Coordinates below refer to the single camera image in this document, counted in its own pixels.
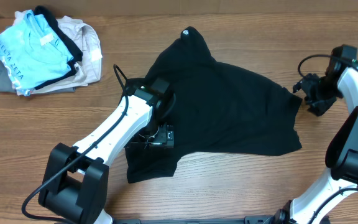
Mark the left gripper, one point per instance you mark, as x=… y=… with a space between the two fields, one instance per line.
x=165 y=137

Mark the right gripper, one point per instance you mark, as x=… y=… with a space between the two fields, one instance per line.
x=319 y=107

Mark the black polo shirt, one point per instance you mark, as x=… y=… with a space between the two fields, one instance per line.
x=219 y=108

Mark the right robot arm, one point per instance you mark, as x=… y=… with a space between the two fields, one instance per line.
x=340 y=177

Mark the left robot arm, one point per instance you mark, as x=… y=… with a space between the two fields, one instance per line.
x=77 y=175

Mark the beige folded garment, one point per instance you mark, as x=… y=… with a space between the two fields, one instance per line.
x=86 y=38

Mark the light blue folded t-shirt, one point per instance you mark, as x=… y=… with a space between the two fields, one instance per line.
x=33 y=53

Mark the grey folded garment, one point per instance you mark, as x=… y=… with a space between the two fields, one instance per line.
x=62 y=86

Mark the black folded garment in pile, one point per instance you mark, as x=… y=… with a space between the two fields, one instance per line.
x=71 y=46

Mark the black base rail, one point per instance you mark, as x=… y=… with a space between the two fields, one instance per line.
x=263 y=219

